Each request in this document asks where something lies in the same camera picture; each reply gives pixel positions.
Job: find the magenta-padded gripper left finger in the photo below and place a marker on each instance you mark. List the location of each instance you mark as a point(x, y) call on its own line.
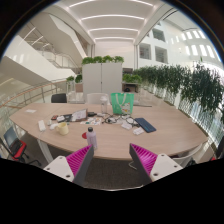
point(78, 160)

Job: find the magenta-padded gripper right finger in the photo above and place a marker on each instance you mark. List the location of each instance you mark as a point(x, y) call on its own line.
point(146, 160)

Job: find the lilac drink bottle black cap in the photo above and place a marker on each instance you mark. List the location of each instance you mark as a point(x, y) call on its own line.
point(92, 139)

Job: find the white small packet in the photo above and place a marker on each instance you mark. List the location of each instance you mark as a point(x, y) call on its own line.
point(138, 131)

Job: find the pale yellow mug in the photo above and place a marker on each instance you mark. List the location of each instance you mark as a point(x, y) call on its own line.
point(63, 129)

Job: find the dark blue notebook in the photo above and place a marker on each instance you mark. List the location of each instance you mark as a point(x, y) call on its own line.
point(145, 125)

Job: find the colourful sticker sheet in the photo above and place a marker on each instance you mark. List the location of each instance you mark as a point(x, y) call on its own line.
point(91, 121)

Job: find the white shell chair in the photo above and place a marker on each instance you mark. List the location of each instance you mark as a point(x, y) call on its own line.
point(188, 156)

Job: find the white computer mouse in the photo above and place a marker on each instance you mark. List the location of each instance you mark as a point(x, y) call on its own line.
point(53, 126)

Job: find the open printed booklet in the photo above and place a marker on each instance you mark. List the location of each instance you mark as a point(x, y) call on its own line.
point(79, 115)

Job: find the white card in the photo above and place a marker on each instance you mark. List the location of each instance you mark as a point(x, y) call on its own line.
point(60, 118)

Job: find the small black box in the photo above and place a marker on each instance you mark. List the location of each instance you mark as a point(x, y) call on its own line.
point(91, 114)

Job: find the white power strip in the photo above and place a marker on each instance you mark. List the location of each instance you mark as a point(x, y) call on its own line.
point(41, 125)

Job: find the clear shaker bottle white lid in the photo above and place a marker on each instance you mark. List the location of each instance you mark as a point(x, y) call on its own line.
point(104, 106)

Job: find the red and black office chair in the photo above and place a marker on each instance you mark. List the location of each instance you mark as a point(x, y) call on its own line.
point(18, 148)

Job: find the green tote bag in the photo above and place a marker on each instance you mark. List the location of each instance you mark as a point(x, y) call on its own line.
point(122, 104)

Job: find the white paper slip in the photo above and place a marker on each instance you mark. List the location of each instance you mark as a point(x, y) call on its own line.
point(30, 111)

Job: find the small green potted plants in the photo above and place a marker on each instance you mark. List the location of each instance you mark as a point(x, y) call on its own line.
point(78, 79)

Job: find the green plants in wooden planter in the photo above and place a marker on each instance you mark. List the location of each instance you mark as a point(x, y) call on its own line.
point(131, 79)

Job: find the white cabinet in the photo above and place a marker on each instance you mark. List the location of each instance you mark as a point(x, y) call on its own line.
point(101, 78)

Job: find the row of green trees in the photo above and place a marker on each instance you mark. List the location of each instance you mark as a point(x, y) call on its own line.
point(186, 85)

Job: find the green plants in cabinet planter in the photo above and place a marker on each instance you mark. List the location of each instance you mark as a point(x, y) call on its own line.
point(102, 59)

